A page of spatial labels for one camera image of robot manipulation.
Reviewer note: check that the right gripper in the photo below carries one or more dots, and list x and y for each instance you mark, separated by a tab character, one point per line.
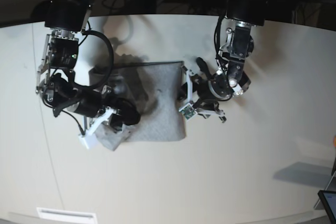
99	106

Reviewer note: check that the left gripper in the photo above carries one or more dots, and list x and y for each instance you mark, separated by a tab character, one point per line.
203	93

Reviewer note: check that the grey T-shirt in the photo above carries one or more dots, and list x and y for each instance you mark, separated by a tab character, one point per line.
153	88

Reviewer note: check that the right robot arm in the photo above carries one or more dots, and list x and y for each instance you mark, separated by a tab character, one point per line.
56	83

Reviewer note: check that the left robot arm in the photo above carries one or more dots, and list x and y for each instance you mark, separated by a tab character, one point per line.
233	44

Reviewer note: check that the white label strip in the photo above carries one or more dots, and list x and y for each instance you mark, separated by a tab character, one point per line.
66	216

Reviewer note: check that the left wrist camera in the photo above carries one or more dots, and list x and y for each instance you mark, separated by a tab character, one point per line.
188	111

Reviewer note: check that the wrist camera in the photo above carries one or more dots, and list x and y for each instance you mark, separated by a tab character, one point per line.
88	141
188	111

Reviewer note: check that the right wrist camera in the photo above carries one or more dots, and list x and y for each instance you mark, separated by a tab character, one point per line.
88	141

